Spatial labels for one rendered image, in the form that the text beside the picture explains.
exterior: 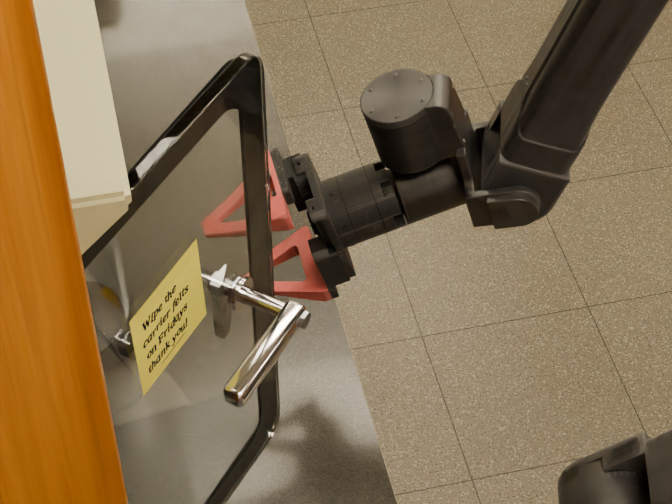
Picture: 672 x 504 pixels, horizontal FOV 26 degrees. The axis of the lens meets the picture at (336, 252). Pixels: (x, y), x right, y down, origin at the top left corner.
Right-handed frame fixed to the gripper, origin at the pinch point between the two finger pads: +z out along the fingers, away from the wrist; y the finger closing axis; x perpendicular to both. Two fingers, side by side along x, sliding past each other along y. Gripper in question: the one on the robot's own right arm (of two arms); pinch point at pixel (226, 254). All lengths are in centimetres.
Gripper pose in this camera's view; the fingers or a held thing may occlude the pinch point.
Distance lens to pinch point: 118.1
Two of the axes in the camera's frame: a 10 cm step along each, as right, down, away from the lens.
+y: -2.4, -4.9, -8.4
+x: 2.6, 8.0, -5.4
